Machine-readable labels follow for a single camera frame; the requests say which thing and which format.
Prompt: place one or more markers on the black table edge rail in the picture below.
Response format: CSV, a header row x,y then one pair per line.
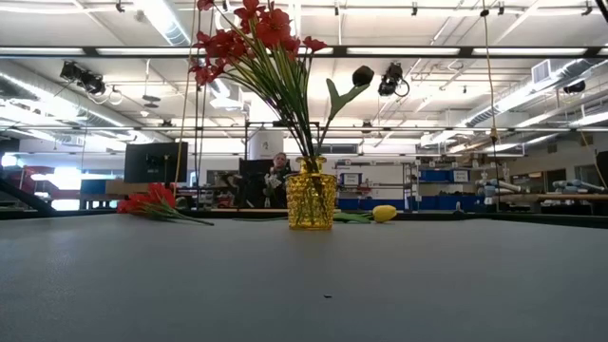
x,y
522,219

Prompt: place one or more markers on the black computer monitor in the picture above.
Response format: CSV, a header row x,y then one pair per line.
x,y
154,164

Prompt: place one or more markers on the white flower bouquet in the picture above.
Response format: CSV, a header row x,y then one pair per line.
x,y
273,181

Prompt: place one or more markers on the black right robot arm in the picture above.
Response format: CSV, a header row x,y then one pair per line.
x,y
604,7

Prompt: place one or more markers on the black ceiling camera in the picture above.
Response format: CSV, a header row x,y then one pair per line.
x,y
392,76
90,84

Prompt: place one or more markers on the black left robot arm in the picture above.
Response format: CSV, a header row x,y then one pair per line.
x,y
24,195

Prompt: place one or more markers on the brown cardboard box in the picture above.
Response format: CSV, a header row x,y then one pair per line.
x,y
116,187

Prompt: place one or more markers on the yellow tulip with green stem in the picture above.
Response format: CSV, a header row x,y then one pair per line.
x,y
384,214

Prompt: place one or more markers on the red artificial flower bunch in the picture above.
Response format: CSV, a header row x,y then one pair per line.
x,y
157,195
273,26

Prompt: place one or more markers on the white sign board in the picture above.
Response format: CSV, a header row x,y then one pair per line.
x,y
351,179

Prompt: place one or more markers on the light blue background robot arm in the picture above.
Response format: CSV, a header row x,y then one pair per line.
x,y
579,185
503,186

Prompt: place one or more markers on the blue storage bin row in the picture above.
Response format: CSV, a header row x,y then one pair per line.
x,y
427,203

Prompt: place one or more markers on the dark tulip with green stem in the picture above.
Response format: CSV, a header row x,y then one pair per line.
x,y
363,76

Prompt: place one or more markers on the seated person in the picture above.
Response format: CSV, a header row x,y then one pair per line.
x,y
280,164

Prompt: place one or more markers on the yellow textured glass vase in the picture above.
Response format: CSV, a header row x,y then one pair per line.
x,y
311,199

